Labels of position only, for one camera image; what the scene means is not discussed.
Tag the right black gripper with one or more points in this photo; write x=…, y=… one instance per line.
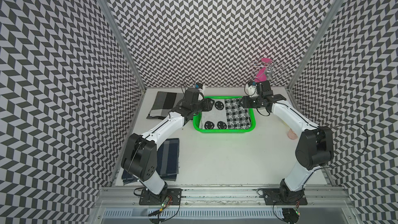
x=245, y=102

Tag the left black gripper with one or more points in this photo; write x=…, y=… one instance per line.
x=207, y=105

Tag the green plastic basket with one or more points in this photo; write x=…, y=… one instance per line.
x=197, y=118

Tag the smiley black white scarf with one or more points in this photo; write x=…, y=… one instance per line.
x=226, y=114

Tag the navy striped scarf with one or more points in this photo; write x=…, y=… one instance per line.
x=167, y=160

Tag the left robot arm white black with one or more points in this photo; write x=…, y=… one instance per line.
x=140, y=155

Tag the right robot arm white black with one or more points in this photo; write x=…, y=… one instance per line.
x=315, y=144

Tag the grey black checked scarf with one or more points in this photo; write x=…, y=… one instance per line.
x=163, y=104

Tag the pink plastic wine glass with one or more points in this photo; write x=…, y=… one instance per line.
x=266, y=72

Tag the chrome glass holder stand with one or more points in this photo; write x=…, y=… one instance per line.
x=277, y=66

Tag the pink transparent cup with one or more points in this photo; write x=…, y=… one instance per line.
x=292, y=135

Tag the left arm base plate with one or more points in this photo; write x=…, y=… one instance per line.
x=148, y=198

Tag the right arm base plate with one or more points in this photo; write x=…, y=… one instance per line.
x=281, y=196

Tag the aluminium front rail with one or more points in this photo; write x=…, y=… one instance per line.
x=228, y=196

